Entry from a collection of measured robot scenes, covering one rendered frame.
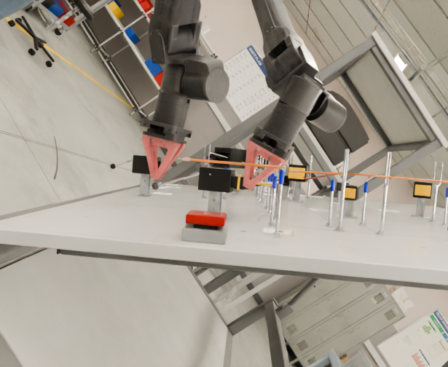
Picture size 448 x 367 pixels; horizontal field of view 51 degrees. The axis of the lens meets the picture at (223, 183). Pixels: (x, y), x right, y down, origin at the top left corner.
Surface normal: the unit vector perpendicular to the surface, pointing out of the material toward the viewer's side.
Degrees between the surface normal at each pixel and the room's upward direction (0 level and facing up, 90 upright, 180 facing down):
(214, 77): 58
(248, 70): 90
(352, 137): 90
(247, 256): 90
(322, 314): 90
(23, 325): 0
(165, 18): 134
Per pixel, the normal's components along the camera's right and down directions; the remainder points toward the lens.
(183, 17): 0.70, 0.55
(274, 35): -0.72, -0.32
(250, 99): -0.12, -0.07
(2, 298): 0.84, -0.55
